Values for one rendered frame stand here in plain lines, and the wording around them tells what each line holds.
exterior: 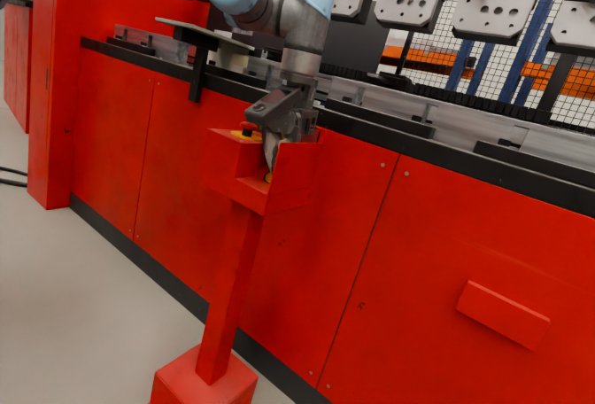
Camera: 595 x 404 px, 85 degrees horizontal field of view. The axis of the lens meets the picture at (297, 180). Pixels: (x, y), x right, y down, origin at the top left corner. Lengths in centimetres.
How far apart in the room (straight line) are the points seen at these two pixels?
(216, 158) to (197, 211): 54
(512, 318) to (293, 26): 71
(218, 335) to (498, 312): 64
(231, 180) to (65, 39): 136
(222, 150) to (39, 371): 84
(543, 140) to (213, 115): 90
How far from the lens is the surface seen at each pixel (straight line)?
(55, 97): 192
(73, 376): 123
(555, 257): 80
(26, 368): 128
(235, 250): 78
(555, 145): 89
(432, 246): 81
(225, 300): 86
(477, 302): 82
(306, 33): 64
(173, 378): 105
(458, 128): 90
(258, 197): 64
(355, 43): 161
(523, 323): 83
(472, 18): 92
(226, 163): 69
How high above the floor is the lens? 91
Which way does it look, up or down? 16 degrees down
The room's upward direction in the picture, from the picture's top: 15 degrees clockwise
